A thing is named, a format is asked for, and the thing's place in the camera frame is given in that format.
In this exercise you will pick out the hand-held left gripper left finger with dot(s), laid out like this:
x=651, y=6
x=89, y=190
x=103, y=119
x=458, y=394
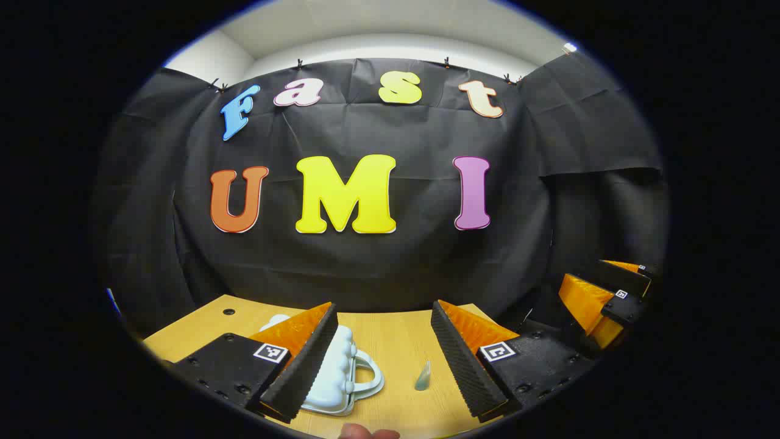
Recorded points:
x=311, y=360

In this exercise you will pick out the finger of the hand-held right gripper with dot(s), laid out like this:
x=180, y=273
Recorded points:
x=624, y=308
x=627, y=277

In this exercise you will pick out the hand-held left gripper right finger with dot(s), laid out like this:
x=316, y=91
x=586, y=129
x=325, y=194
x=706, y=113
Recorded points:
x=460, y=366

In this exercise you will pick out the small pale blue suitcase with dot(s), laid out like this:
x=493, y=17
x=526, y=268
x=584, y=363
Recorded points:
x=335, y=372

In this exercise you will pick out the pale green skin care tube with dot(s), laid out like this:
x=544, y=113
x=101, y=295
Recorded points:
x=423, y=377

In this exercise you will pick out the black backdrop cloth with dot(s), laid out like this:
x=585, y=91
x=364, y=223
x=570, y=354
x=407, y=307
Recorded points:
x=396, y=262

